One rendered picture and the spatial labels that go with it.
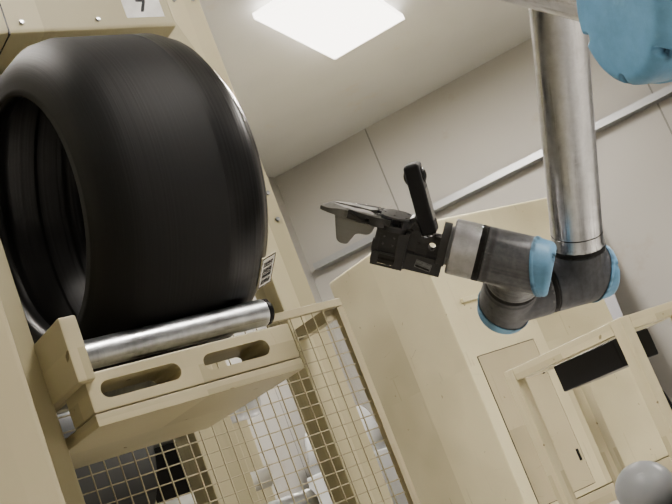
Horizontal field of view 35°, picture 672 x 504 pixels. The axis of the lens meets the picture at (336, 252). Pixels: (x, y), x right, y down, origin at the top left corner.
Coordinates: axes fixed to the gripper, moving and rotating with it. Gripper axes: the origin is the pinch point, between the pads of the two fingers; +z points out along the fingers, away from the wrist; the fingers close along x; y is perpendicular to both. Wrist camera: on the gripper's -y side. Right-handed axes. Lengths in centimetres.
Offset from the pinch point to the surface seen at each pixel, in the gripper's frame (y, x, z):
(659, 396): 71, 171, -94
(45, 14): -16, 41, 70
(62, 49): -15.3, -5.7, 45.5
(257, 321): 20.6, -4.7, 6.9
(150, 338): 22.6, -18.9, 19.9
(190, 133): -7.5, -8.9, 22.0
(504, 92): 25, 784, -27
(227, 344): 22.4, -13.6, 9.2
